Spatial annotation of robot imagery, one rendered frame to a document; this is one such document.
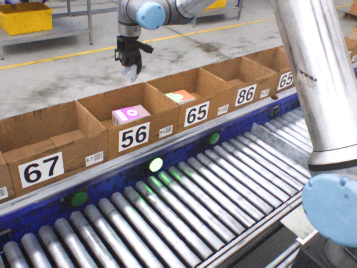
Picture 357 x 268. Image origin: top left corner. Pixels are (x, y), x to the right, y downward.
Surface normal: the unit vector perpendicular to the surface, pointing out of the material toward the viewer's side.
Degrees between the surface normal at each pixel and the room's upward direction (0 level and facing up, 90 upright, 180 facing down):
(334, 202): 91
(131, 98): 89
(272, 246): 0
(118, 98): 90
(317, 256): 0
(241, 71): 90
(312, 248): 0
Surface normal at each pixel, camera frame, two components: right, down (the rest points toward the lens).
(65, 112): 0.62, 0.49
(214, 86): -0.76, 0.30
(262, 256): 0.09, -0.82
